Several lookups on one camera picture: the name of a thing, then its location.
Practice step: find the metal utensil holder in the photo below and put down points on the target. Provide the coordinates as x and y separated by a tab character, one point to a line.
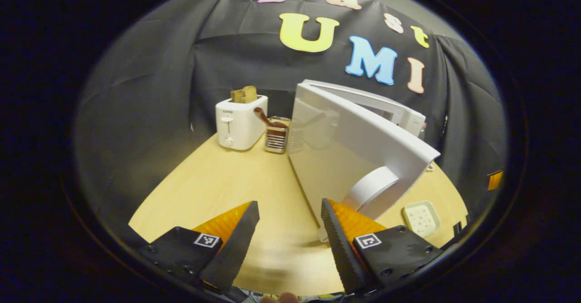
277	139

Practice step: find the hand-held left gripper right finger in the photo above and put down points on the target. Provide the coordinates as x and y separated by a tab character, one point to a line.
340	248

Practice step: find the white microwave oven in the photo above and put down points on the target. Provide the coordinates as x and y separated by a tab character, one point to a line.
336	157

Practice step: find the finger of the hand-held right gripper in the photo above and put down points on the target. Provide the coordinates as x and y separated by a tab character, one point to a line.
494	180

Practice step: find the toasted bread slice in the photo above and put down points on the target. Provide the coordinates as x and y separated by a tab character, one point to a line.
236	96
249	94

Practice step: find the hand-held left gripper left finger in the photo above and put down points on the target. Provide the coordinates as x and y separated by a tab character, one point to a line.
238	248

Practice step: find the brown wooden utensil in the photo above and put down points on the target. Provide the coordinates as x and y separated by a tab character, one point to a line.
263	116

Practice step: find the white toaster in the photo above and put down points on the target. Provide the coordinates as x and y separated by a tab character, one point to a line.
240	126

